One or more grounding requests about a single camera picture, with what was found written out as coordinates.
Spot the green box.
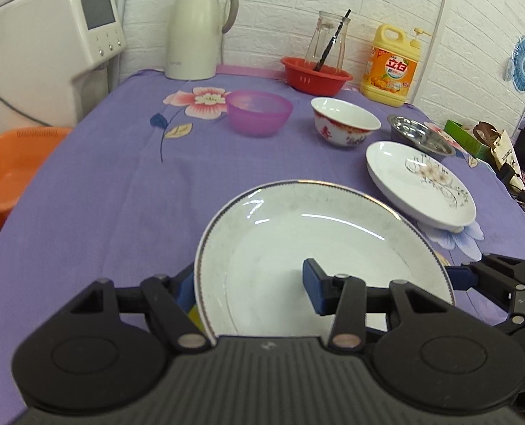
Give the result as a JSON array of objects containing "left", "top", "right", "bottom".
[{"left": 444, "top": 119, "right": 494, "bottom": 162}]

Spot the orange plastic basin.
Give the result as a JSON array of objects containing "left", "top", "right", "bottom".
[{"left": 0, "top": 126, "right": 73, "bottom": 231}]

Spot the white floral plate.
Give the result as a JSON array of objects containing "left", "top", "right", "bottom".
[{"left": 366, "top": 141, "right": 477, "bottom": 232}]

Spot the beige paper bag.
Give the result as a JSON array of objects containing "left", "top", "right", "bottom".
[{"left": 472, "top": 121, "right": 525, "bottom": 193}]

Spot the red and white porcelain bowl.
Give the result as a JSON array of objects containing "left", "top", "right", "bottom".
[{"left": 310, "top": 97, "right": 382, "bottom": 148}]

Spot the red plastic basket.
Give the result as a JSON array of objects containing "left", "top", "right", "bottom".
[{"left": 281, "top": 56, "right": 353, "bottom": 96}]

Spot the blue round wall decoration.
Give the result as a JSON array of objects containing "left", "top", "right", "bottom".
[{"left": 505, "top": 34, "right": 525, "bottom": 83}]

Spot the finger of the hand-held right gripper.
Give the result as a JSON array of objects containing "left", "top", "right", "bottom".
[{"left": 447, "top": 252, "right": 525, "bottom": 325}]

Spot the black stirring stick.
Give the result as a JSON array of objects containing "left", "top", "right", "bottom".
[{"left": 313, "top": 9, "right": 352, "bottom": 72}]

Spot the stainless steel bowl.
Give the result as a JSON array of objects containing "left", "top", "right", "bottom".
[{"left": 387, "top": 114, "right": 457, "bottom": 162}]

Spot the purple floral tablecloth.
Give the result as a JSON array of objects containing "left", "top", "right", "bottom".
[{"left": 0, "top": 68, "right": 525, "bottom": 425}]

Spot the cream thermos jug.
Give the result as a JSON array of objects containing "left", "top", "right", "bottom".
[{"left": 164, "top": 0, "right": 239, "bottom": 81}]

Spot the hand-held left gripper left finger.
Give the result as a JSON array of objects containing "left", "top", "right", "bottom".
[{"left": 70, "top": 265, "right": 206, "bottom": 352}]

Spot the large white gold-rimmed plate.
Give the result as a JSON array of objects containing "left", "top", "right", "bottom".
[{"left": 193, "top": 180, "right": 457, "bottom": 347}]

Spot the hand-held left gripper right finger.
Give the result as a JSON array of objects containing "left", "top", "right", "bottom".
[{"left": 302, "top": 257, "right": 460, "bottom": 350}]

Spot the purple plastic bowl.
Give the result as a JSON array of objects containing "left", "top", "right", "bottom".
[{"left": 225, "top": 90, "right": 294, "bottom": 138}]

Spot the white countertop appliance with screen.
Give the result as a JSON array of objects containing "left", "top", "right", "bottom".
[{"left": 0, "top": 0, "right": 127, "bottom": 142}]

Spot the yellow detergent pump bottle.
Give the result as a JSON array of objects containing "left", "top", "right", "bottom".
[{"left": 360, "top": 24, "right": 430, "bottom": 108}]

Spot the clear glass jar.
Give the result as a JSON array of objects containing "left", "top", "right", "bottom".
[{"left": 305, "top": 11, "right": 349, "bottom": 72}]

